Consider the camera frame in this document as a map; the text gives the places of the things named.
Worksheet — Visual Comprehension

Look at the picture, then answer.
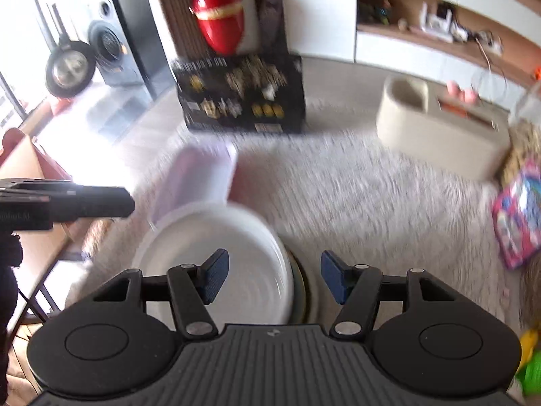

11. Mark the red rectangular tray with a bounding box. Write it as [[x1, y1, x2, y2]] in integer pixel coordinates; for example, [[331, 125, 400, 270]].
[[148, 140, 237, 226]]

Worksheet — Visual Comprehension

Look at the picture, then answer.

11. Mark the blue enamel bowl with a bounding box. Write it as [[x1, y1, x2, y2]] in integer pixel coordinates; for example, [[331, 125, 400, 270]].
[[287, 250, 306, 324]]

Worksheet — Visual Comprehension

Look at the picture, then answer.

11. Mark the red lidded jar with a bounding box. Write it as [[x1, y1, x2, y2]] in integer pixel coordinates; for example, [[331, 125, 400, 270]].
[[191, 0, 245, 56]]

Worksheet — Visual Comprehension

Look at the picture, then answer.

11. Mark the white router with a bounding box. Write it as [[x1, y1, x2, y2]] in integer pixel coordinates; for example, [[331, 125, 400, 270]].
[[419, 2, 469, 43]]

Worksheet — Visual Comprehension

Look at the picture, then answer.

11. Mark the cream bowl yellow rim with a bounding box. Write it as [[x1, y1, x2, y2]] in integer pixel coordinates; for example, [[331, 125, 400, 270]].
[[299, 260, 320, 323]]

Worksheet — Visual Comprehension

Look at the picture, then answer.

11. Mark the green candy dispenser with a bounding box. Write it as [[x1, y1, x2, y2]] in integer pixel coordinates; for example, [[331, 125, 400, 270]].
[[514, 351, 541, 397]]

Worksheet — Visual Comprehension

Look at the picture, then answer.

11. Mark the green toy tractor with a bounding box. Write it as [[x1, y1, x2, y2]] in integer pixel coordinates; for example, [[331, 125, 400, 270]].
[[358, 0, 393, 26]]

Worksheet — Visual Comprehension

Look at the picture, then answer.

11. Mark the large glass peanut jar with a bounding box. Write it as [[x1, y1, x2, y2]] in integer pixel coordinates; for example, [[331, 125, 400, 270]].
[[499, 88, 541, 179]]

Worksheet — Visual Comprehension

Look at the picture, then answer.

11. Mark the white floral plate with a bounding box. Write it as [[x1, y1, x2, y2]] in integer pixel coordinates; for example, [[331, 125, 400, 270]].
[[132, 203, 295, 328]]

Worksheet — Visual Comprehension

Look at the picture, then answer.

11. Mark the yellow rubber duck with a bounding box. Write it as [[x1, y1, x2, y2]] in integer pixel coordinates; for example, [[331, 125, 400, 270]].
[[518, 329, 539, 369]]

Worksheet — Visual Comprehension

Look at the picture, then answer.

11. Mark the white lace tablecloth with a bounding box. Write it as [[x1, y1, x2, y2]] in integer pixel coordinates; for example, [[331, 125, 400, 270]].
[[67, 126, 520, 328]]

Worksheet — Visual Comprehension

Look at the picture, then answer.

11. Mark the black tea package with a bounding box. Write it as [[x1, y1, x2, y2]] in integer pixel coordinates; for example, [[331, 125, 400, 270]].
[[171, 53, 306, 134]]

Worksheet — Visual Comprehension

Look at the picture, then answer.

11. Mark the beige tissue box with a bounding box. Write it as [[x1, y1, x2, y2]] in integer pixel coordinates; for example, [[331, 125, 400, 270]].
[[376, 75, 511, 181]]

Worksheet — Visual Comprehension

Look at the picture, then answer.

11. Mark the pink marshmallow bag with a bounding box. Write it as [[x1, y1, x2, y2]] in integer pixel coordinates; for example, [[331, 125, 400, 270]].
[[492, 159, 540, 269]]

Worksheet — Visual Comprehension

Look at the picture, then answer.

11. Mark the glass sunflower seed jar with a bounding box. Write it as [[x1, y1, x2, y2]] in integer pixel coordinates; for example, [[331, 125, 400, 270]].
[[520, 252, 541, 329]]

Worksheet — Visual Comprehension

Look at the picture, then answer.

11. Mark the pink bow ornament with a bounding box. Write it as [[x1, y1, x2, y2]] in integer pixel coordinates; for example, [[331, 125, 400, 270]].
[[447, 81, 479, 105]]

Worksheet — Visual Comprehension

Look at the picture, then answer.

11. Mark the black frying pan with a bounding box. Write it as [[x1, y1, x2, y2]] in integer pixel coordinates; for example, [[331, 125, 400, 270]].
[[46, 4, 96, 99]]

